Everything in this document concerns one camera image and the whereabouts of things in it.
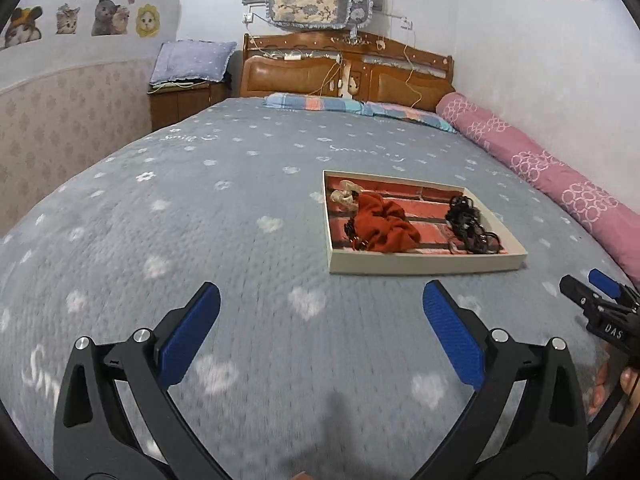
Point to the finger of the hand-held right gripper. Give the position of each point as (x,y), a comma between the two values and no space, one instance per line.
(577,292)
(602,280)

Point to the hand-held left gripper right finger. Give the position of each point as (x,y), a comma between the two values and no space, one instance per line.
(455,335)

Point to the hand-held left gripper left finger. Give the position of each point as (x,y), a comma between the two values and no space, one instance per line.
(192,330)

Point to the shallow tray with brick-pattern lining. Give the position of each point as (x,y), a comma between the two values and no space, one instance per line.
(425,263)

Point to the black scrunchie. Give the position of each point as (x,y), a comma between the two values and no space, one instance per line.
(460,210)

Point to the orange scrunchie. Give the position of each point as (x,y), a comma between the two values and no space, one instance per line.
(385,225)

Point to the cream scrunchie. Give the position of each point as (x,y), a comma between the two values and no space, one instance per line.
(342,197)

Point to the person's right hand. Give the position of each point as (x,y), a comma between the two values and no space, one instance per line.
(600,390)

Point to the pink patterned bolster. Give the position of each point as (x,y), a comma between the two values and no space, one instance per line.
(550,175)

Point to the grey flowered bedspread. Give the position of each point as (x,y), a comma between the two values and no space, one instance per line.
(200,210)

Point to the plaid pillow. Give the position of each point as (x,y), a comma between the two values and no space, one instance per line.
(410,115)
(310,103)

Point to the wooden nightstand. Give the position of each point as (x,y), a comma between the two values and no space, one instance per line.
(185,105)

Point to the purple dotted pillow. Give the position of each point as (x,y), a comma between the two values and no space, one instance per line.
(190,62)

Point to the wooden bed headboard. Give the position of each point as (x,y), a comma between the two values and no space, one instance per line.
(280,72)

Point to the small doll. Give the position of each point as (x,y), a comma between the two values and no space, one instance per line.
(351,82)

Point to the yellow flower cat sticker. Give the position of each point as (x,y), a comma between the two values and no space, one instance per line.
(147,21)

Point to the cat with hat sticker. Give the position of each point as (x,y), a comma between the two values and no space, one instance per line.
(22,30)

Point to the white wall socket with plug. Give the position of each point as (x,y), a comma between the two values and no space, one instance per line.
(406,23)

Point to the grey cat wall sticker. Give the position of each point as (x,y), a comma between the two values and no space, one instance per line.
(107,15)

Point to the tabby cat wall sticker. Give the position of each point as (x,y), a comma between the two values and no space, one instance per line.
(67,20)

